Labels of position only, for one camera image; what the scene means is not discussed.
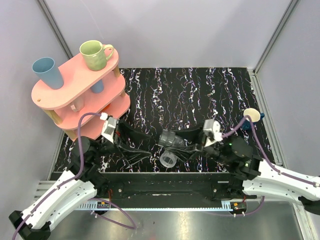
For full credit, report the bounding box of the dark blue mug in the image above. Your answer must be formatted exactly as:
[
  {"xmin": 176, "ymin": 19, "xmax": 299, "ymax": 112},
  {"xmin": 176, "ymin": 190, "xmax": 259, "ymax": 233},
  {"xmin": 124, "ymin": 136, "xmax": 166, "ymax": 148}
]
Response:
[{"xmin": 240, "ymin": 108, "xmax": 265, "ymax": 131}]

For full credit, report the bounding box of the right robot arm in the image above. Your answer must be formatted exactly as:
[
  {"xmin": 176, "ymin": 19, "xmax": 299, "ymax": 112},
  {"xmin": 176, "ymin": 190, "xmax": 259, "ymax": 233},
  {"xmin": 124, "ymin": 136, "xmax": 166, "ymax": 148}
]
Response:
[{"xmin": 159, "ymin": 121, "xmax": 320, "ymax": 215}]

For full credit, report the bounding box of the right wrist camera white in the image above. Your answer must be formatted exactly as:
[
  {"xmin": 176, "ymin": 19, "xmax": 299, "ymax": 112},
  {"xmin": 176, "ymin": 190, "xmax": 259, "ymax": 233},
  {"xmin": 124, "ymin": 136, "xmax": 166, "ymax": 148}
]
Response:
[{"xmin": 202, "ymin": 119, "xmax": 223, "ymax": 148}]

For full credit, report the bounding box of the small blue cup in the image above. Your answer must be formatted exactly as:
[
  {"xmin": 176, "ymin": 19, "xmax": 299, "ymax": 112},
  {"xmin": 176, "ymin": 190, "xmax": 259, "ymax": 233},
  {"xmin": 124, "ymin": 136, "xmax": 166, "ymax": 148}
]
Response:
[{"xmin": 90, "ymin": 79, "xmax": 104, "ymax": 94}]

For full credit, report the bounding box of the pink three-tier wooden shelf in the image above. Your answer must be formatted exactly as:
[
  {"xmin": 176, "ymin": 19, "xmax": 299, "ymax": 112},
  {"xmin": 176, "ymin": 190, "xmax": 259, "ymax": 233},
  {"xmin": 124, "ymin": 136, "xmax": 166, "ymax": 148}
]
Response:
[{"xmin": 31, "ymin": 49, "xmax": 131, "ymax": 141}]

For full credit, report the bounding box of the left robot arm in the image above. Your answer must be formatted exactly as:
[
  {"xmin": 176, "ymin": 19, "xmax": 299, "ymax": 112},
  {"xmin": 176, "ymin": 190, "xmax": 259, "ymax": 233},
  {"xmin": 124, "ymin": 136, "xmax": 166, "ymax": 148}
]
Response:
[{"xmin": 9, "ymin": 116, "xmax": 151, "ymax": 240}]

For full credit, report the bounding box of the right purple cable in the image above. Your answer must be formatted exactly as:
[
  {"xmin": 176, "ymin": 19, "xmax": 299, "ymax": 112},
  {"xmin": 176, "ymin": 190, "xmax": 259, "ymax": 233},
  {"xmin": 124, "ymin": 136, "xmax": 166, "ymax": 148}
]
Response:
[{"xmin": 221, "ymin": 117, "xmax": 320, "ymax": 217}]

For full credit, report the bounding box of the pale pink mug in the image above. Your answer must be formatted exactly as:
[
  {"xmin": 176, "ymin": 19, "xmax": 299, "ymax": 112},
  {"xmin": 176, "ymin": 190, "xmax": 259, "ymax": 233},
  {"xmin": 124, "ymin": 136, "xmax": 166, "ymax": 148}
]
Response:
[{"xmin": 70, "ymin": 96, "xmax": 85, "ymax": 112}]

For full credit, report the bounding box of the light blue plastic cup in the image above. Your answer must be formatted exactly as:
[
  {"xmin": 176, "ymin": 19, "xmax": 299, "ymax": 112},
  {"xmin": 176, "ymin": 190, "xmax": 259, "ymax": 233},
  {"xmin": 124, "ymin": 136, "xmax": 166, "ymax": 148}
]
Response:
[{"xmin": 32, "ymin": 57, "xmax": 64, "ymax": 90}]

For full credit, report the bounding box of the green ceramic mug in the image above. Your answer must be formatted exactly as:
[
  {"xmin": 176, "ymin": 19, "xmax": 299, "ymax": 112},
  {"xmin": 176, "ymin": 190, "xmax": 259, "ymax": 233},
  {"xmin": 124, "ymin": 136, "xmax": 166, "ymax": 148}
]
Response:
[{"xmin": 79, "ymin": 40, "xmax": 115, "ymax": 71}]

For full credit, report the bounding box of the clear elbow pipe fitting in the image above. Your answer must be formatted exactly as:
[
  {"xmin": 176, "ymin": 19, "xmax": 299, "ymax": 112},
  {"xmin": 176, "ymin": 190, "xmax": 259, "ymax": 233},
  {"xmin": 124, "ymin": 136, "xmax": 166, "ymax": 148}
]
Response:
[{"xmin": 159, "ymin": 137, "xmax": 185, "ymax": 168}]

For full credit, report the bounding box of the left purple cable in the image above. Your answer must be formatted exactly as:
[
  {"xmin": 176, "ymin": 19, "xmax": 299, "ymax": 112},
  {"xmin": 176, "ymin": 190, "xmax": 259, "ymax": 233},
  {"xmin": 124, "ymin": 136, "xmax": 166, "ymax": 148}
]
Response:
[{"xmin": 11, "ymin": 112, "xmax": 137, "ymax": 240}]

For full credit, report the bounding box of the white slotted cable duct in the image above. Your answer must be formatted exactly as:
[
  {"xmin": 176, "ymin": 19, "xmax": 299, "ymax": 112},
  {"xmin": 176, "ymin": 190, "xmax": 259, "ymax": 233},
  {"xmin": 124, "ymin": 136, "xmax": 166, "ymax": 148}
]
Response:
[{"xmin": 75, "ymin": 200, "xmax": 247, "ymax": 212}]

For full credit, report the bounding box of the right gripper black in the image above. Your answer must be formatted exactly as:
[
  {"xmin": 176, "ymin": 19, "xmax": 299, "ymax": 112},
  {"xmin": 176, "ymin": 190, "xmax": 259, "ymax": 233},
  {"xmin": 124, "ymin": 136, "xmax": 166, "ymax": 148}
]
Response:
[{"xmin": 165, "ymin": 121, "xmax": 233, "ymax": 166}]

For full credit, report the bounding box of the black marble pattern mat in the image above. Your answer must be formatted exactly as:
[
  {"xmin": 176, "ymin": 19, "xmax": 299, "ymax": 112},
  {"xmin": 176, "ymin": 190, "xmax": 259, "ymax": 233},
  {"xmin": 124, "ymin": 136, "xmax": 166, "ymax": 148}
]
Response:
[{"xmin": 56, "ymin": 67, "xmax": 279, "ymax": 174}]

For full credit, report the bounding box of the purple cable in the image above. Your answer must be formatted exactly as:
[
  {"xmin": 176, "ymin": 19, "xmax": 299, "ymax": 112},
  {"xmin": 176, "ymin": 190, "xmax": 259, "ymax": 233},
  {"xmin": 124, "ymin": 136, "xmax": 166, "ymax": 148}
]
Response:
[
  {"xmin": 221, "ymin": 117, "xmax": 320, "ymax": 217},
  {"xmin": 11, "ymin": 112, "xmax": 137, "ymax": 240}
]

